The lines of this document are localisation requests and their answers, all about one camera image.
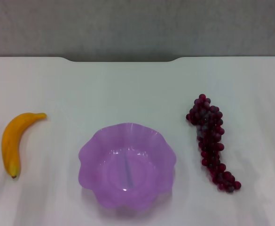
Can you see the yellow banana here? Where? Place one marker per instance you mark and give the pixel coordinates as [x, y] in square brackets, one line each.
[9, 143]

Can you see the red grape bunch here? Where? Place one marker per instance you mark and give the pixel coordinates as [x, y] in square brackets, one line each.
[209, 131]

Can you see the purple wavy plastic bowl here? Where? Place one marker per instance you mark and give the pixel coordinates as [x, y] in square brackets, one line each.
[125, 169]

